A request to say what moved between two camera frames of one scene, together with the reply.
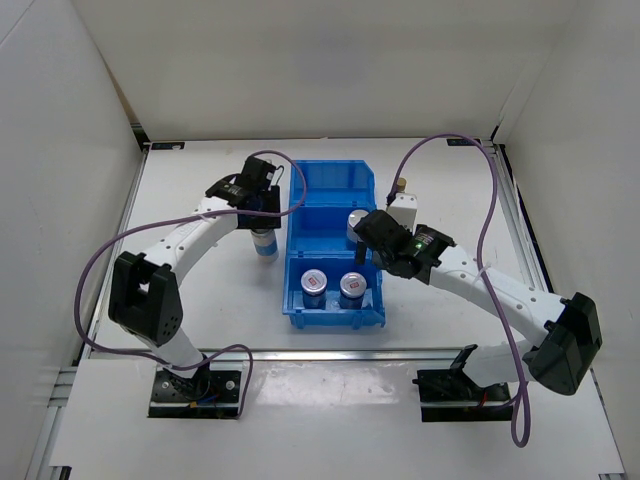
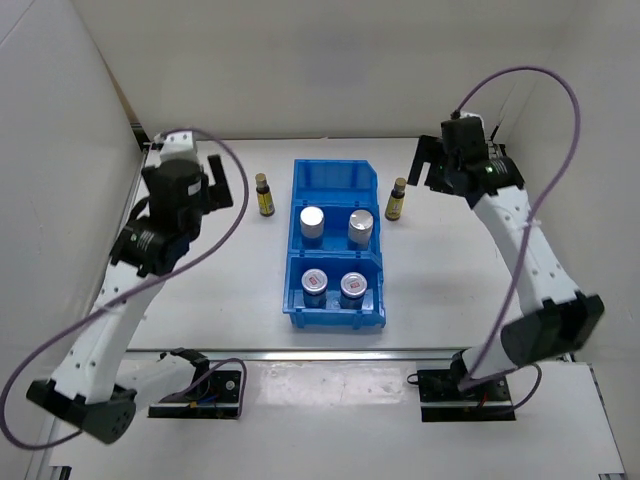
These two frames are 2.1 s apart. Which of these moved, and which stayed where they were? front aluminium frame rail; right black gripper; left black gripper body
Moved: left black gripper body; right black gripper
Stayed: front aluminium frame rail
